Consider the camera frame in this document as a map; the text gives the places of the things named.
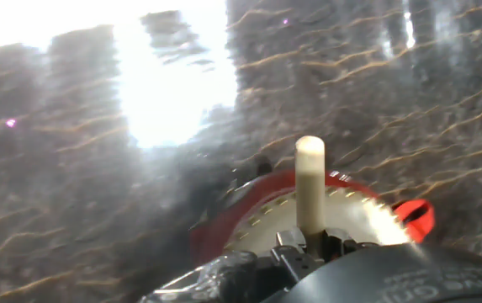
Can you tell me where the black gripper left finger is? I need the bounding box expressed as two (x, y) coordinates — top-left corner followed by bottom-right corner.
(270, 229), (324, 281)

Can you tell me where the red drum with white skin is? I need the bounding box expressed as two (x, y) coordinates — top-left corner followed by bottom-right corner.
(189, 167), (436, 267)

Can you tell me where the light wooden drumstick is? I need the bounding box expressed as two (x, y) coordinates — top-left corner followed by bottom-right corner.
(294, 135), (326, 237)

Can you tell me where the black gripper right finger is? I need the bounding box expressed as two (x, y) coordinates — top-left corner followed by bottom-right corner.
(323, 228), (366, 258)

